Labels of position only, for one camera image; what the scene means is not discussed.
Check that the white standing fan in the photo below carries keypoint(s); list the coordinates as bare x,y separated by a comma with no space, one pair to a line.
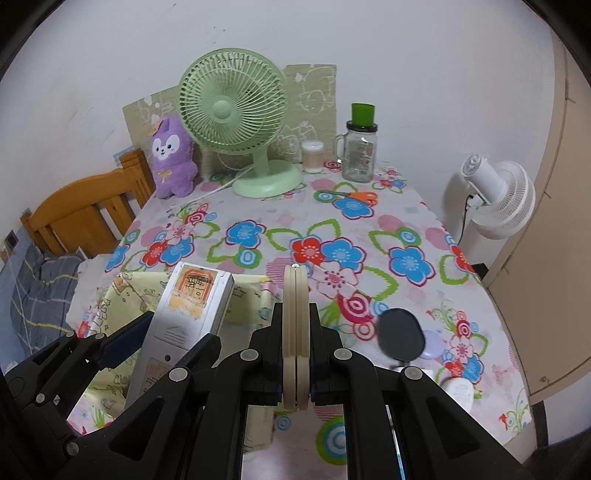
508,198

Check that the lilac round case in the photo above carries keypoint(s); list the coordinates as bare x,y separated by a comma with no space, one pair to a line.
431,346

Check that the floral tablecloth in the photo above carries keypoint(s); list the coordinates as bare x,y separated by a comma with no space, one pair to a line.
406,263

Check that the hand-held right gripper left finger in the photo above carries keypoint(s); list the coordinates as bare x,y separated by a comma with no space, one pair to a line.
276,350

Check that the black round disc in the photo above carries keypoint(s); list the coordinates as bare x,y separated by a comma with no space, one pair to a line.
399,334

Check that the white remote control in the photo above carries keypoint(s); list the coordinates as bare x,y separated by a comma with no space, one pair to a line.
184,314

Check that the white round case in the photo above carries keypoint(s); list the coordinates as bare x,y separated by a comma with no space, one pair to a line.
459,392

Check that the yellow printed fabric storage box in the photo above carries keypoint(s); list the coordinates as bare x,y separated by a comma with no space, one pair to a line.
249,295

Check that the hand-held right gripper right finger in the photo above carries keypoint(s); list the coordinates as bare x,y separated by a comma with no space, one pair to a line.
316,350

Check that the clear cotton swab container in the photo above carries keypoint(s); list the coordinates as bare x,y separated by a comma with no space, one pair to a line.
312,159

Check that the beige door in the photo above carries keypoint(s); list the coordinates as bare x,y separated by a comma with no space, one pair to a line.
554,230

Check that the purple plush toy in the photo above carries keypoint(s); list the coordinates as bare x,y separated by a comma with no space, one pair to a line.
173,157

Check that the grey plaid bedding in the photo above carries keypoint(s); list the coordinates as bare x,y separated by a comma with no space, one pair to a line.
37,295

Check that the glass jar with green lid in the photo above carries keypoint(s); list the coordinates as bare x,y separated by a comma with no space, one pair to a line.
360,152

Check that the green desk fan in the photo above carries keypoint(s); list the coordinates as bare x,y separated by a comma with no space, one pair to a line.
221,110

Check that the beige round compact case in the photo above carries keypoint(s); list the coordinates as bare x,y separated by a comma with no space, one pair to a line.
295,323

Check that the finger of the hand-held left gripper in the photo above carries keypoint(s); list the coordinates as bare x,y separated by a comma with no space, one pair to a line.
205,348
121,344

